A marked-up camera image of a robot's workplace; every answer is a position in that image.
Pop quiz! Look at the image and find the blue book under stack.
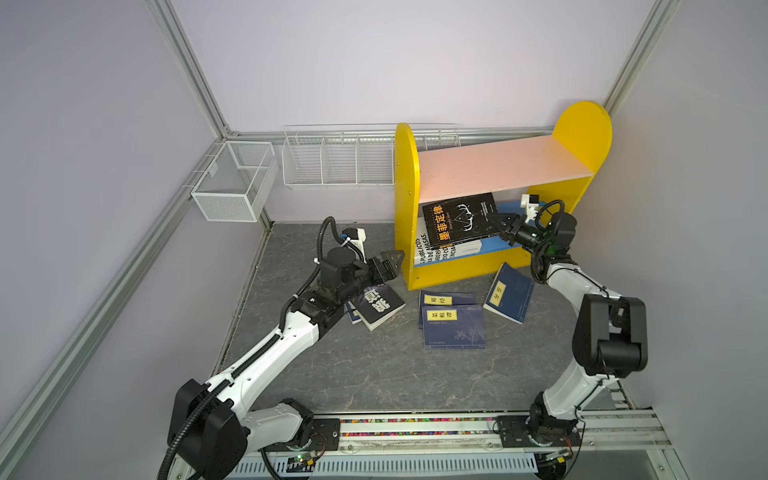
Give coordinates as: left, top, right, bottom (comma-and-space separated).
418, 290, 477, 329

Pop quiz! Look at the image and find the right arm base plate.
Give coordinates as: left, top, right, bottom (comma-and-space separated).
492, 415, 582, 448

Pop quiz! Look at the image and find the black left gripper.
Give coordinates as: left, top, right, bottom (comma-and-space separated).
339, 250, 403, 304

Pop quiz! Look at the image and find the blue book front stack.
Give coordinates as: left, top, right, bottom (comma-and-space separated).
421, 305, 486, 350

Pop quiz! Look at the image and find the blue book right side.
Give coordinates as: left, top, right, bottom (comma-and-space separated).
483, 263, 534, 324

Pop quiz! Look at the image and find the black book orange title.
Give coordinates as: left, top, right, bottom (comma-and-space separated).
422, 192, 498, 248

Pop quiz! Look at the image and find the yellow pink blue bookshelf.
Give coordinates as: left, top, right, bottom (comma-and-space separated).
394, 101, 613, 290

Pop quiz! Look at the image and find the white booklet black text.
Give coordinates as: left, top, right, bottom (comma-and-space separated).
414, 217, 482, 266

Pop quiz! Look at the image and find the white mesh box basket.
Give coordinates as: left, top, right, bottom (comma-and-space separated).
192, 141, 279, 223

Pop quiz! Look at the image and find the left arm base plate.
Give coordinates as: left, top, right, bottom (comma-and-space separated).
265, 417, 341, 452

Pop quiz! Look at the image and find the dark eye cover book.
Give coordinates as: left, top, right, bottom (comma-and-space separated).
352, 284, 405, 331

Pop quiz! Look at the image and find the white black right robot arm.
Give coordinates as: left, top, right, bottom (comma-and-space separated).
490, 200, 649, 446

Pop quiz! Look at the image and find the blue book under eye book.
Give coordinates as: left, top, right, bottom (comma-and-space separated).
345, 302, 362, 324

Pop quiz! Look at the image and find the white wire rack basket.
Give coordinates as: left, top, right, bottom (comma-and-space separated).
280, 123, 463, 191

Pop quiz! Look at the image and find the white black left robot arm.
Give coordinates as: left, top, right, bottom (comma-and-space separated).
156, 216, 405, 479

